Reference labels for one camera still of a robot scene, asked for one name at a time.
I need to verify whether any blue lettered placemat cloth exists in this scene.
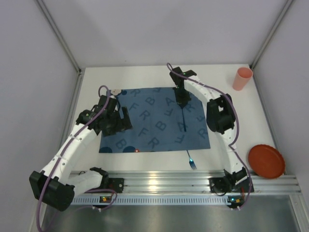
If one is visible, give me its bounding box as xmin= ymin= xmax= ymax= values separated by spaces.
xmin=99 ymin=87 xmax=211 ymax=153

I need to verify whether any pink plastic cup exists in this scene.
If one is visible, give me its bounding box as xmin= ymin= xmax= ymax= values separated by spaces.
xmin=232 ymin=67 xmax=253 ymax=91

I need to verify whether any blue metallic fork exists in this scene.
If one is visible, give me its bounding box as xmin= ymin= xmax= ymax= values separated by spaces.
xmin=186 ymin=150 xmax=197 ymax=170

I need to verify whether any red plastic plate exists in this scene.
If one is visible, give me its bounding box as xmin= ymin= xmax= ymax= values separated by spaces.
xmin=248 ymin=145 xmax=285 ymax=179

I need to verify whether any blue metallic spoon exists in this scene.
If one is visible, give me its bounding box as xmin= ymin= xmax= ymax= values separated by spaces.
xmin=181 ymin=108 xmax=187 ymax=132

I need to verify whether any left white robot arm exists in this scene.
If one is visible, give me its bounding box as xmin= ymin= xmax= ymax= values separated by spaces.
xmin=29 ymin=95 xmax=132 ymax=212

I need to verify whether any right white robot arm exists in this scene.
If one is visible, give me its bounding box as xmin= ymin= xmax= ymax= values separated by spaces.
xmin=167 ymin=63 xmax=253 ymax=194

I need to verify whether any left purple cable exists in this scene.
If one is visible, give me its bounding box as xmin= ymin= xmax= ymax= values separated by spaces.
xmin=36 ymin=85 xmax=119 ymax=232

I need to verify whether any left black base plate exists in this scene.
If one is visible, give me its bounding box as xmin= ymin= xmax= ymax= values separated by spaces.
xmin=107 ymin=178 xmax=124 ymax=193

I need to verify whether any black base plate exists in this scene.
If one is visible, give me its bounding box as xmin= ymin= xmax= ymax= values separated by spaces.
xmin=209 ymin=177 xmax=250 ymax=195
xmin=107 ymin=178 xmax=124 ymax=193

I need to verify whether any white slotted cable duct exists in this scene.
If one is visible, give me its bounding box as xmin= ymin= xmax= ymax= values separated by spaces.
xmin=71 ymin=194 xmax=243 ymax=205

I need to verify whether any aluminium mounting rail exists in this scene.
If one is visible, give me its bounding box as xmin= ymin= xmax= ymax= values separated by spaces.
xmin=109 ymin=170 xmax=301 ymax=195

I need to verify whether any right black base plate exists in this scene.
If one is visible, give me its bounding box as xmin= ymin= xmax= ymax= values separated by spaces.
xmin=209 ymin=177 xmax=250 ymax=195

